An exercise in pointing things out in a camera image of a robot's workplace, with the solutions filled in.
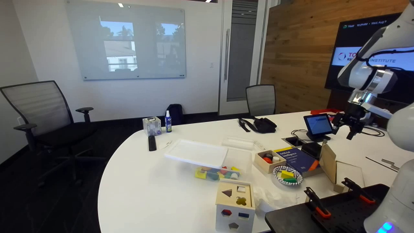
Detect black backpack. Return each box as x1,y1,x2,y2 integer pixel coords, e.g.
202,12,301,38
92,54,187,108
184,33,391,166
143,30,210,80
166,102,186,126

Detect black pouch with strap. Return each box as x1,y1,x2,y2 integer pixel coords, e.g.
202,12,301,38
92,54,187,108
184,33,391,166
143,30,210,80
237,115,279,134

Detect glass door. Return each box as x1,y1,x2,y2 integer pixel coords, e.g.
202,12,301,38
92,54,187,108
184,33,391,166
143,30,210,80
218,0,272,117

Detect wall television screen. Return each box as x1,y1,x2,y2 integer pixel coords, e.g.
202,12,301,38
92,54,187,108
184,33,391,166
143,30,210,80
325,11,414,106

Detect glass whiteboard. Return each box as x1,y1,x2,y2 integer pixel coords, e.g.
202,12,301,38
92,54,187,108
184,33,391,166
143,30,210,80
64,0,188,82

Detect small wooden tray box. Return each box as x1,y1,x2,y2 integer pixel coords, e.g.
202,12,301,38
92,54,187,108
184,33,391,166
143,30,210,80
254,148,288,174

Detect clear tissue box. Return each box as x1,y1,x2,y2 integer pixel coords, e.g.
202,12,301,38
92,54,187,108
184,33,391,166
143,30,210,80
142,113,164,137

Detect black mesh office chair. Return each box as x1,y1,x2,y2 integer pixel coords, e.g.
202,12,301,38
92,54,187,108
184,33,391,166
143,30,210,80
0,78,104,187

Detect blue patterned paper plate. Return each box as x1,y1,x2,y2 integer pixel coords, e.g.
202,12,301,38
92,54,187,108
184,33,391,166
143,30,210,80
272,164,306,188

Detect grey office chair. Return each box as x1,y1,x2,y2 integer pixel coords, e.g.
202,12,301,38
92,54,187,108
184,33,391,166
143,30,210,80
245,82,279,117

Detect black tablet with stand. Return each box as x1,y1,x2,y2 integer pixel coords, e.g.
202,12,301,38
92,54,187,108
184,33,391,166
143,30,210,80
302,112,338,142

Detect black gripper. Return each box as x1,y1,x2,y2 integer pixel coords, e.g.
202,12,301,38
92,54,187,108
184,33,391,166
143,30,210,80
333,103,373,140

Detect black orange clamp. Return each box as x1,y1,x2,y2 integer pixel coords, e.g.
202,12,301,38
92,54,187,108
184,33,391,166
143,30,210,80
341,175,377,206
303,184,333,221

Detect wooden shape sorter box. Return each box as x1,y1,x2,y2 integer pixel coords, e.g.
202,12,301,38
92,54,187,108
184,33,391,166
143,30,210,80
215,179,258,233

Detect blue spray bottle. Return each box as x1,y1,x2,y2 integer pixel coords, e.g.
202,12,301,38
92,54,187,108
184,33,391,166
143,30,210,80
164,108,174,134

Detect black remote control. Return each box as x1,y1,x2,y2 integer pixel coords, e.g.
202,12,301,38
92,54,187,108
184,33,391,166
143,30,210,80
147,133,158,152

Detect black power adapter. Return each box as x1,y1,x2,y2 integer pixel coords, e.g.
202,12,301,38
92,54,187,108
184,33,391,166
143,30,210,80
284,134,306,147

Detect blue artificial intelligence book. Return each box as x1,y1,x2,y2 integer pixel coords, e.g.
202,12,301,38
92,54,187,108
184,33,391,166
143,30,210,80
276,146,323,175

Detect white plastic container lid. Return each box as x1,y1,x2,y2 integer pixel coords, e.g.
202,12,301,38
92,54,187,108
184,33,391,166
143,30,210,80
164,137,231,169

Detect black speaker cable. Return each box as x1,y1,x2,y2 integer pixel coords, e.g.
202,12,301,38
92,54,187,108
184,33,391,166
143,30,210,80
290,126,314,142

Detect black cube speaker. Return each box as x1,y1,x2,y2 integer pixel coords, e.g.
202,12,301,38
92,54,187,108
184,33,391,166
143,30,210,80
301,142,324,160

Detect black looped cable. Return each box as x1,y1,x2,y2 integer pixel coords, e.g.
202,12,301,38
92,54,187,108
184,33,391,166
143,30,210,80
361,124,387,138

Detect clear plastic container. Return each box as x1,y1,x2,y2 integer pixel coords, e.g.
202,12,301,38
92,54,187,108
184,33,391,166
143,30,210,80
193,138,257,182

